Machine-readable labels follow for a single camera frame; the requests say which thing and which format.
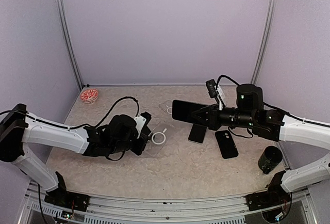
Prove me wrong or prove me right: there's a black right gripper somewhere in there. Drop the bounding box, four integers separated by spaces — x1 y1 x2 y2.
192 102 256 130

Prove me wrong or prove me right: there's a large black teal-edged phone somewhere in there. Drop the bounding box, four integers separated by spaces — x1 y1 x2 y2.
172 100 207 125

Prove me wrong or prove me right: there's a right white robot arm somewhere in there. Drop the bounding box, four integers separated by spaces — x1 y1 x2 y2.
191 84 329 205

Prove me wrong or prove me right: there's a small silver-edged phone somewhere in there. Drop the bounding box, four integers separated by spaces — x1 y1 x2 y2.
188 124 207 144

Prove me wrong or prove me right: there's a clear magsafe phone case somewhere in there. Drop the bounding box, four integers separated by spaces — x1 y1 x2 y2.
159 100 172 115

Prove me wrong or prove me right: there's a red patterned bowl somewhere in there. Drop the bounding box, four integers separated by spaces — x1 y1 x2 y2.
79 88 98 104

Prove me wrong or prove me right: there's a dark green cup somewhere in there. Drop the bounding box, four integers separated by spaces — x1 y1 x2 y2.
258 146 283 174

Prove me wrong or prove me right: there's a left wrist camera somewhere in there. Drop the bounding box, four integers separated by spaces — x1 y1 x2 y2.
134 115 146 139

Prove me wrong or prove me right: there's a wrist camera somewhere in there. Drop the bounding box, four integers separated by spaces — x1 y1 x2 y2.
134 115 146 139
206 79 217 98

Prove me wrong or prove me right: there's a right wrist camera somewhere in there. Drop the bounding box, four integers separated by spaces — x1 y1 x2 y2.
206 79 217 98

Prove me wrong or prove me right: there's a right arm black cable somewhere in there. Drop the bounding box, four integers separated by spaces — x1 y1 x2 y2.
216 74 240 87

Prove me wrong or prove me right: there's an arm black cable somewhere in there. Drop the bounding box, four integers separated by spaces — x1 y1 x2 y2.
90 96 141 129
216 74 240 87

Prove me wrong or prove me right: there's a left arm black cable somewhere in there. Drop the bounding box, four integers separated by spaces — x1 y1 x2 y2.
90 96 141 129

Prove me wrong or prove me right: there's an aluminium table edge rail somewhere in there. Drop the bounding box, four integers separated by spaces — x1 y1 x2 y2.
24 180 310 224

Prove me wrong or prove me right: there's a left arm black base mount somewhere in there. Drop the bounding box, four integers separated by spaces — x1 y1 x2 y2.
44 171 90 212

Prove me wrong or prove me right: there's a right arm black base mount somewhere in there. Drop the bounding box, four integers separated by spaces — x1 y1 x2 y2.
245 171 292 211

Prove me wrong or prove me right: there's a right aluminium frame post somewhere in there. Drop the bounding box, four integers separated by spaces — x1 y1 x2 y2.
250 0 277 85

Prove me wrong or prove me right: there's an aluminium frame post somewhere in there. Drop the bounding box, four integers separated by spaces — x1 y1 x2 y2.
55 0 84 90
250 0 277 85

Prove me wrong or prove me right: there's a left aluminium frame post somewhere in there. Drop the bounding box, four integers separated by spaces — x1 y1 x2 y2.
55 0 84 90

